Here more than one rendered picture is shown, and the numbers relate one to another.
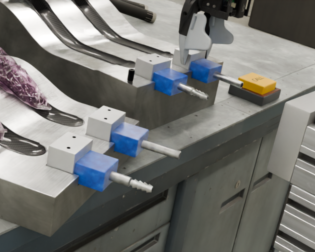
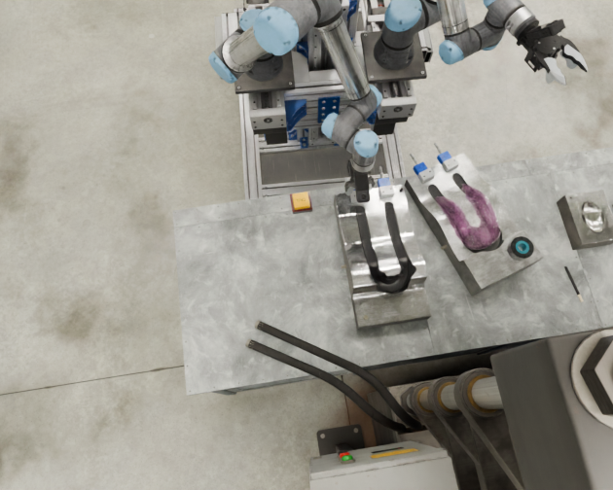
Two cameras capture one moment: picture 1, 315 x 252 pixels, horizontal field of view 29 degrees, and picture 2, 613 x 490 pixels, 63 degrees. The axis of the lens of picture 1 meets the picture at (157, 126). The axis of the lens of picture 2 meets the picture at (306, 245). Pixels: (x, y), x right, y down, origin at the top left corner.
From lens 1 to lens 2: 2.21 m
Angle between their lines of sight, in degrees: 79
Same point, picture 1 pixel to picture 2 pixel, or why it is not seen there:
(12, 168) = (468, 169)
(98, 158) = (444, 157)
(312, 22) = not seen: outside the picture
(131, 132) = (421, 166)
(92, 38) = (380, 242)
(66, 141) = (452, 163)
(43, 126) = (445, 188)
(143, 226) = not seen: hidden behind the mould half
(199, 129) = not seen: hidden behind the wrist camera
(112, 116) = (426, 172)
